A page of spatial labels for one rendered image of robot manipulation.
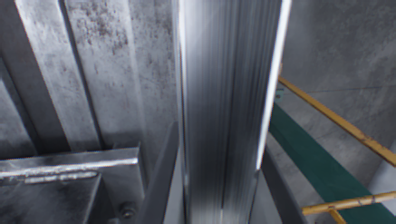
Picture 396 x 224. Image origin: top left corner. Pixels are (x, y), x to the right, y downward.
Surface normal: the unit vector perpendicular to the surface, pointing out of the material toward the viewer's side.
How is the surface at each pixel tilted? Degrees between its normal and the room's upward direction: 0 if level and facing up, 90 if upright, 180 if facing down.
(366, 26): 0
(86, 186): 90
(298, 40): 0
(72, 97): 0
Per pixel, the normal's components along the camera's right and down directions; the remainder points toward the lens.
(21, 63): 0.16, 0.48
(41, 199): 0.00, -0.87
